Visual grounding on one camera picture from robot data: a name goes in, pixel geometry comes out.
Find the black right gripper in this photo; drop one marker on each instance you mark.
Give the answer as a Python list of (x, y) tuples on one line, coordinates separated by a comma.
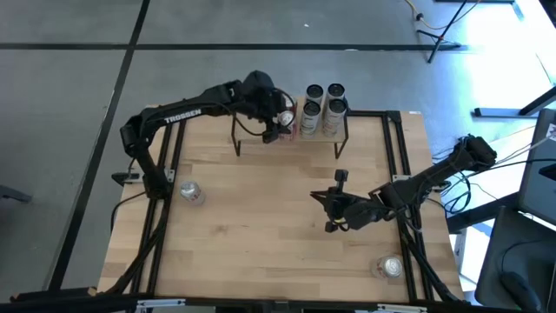
[(343, 208)]

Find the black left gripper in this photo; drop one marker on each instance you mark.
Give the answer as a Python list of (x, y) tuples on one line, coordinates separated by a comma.
[(262, 106)]

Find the red Coca-Cola can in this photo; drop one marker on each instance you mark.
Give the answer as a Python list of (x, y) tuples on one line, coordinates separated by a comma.
[(286, 118)]

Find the white Celsius Arctic Vibe can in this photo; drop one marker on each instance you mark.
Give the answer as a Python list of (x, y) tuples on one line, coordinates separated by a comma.
[(314, 92)]

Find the white Celsius can red print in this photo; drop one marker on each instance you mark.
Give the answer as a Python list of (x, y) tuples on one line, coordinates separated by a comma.
[(332, 124)]

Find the silver Diet Coke can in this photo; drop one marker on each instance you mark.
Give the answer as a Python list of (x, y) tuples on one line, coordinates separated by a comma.
[(388, 267), (191, 191)]

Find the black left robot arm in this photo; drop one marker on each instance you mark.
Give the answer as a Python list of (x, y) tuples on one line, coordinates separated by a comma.
[(182, 114)]

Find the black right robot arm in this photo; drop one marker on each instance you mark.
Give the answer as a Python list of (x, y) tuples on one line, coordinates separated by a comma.
[(425, 178)]

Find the white Celsius Peach Vibe can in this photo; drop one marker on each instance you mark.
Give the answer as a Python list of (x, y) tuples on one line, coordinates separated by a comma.
[(335, 90)]

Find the black desk foot bar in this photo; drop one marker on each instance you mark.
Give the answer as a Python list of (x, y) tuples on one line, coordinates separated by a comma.
[(478, 215), (499, 112)]

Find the black office desk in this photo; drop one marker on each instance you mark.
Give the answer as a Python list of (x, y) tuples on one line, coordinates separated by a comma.
[(512, 243)]

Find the black tripod stand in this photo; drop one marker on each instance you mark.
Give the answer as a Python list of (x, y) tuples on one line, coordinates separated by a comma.
[(439, 40)]

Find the black desk riser platform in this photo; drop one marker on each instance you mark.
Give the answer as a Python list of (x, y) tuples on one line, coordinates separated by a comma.
[(538, 174)]

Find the black computer mouse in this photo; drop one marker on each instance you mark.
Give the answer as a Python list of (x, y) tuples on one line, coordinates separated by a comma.
[(521, 291)]

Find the dark grey stand foot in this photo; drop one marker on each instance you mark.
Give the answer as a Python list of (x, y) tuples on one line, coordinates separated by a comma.
[(13, 193)]

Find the wooden shelf black metal frame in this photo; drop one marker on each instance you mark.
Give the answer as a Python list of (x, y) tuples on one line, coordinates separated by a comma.
[(247, 138)]

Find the black aluminium table frame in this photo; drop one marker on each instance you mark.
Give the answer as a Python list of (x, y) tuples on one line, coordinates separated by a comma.
[(393, 115)]

